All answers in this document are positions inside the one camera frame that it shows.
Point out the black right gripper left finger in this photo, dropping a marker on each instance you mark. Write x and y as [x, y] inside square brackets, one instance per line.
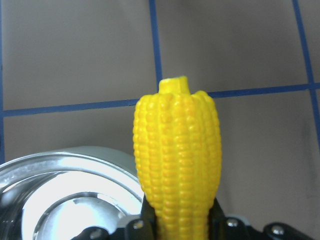
[143, 228]

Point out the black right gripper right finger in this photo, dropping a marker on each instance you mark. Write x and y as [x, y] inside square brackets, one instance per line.
[228, 227]

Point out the yellow toy corn cob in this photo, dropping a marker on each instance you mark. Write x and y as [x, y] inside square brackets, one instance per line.
[178, 155]

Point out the grey-green cooking pot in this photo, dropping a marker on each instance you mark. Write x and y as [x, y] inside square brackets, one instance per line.
[55, 195]

